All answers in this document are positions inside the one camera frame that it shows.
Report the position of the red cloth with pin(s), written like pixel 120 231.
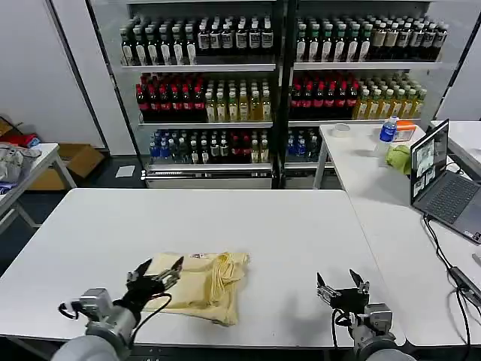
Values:
pixel 23 140

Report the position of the clear box with orange lid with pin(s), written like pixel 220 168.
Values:
pixel 406 131

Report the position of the black power adapter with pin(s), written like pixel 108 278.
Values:
pixel 464 280

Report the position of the grey clothes pile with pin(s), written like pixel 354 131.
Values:
pixel 15 159

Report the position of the pale yellow shirt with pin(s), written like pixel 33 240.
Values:
pixel 210 289

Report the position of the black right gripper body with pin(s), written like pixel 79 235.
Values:
pixel 351 299

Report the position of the grey open laptop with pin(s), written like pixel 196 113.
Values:
pixel 443 192

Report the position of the shelf with drink bottles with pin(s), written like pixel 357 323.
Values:
pixel 203 94
pixel 357 82

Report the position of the clear bottle with blue label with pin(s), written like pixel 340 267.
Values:
pixel 387 133

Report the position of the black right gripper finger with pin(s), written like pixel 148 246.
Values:
pixel 359 280
pixel 325 287

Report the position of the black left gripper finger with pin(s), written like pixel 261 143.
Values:
pixel 171 272
pixel 141 269

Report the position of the white paper sheet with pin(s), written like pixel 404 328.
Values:
pixel 124 172

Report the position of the white desk behind laptop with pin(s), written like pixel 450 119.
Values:
pixel 464 139

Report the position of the white side table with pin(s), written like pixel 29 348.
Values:
pixel 376 180

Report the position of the green cloth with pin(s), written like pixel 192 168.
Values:
pixel 399 158

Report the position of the open cardboard box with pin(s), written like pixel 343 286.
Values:
pixel 75 161

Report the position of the white table with grey legs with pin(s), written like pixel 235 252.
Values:
pixel 47 156

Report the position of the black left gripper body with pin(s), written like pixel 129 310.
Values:
pixel 144 291

